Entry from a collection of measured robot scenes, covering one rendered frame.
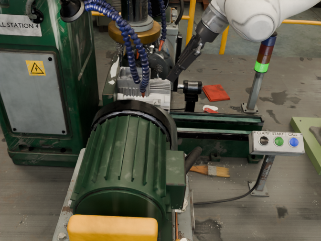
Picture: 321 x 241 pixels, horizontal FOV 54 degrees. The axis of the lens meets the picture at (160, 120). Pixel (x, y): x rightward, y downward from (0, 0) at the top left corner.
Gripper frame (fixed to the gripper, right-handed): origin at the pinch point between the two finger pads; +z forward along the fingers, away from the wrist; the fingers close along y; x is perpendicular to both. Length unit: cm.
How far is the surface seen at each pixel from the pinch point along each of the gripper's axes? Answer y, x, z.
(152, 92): -2.3, -1.9, 12.7
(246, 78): -69, 60, 10
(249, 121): -10.4, 43.6, 6.5
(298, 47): -303, 212, 13
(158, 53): -27.1, -2.8, 8.6
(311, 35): -348, 241, -4
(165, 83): -6.0, 1.6, 8.7
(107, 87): 4.8, -18.1, 15.8
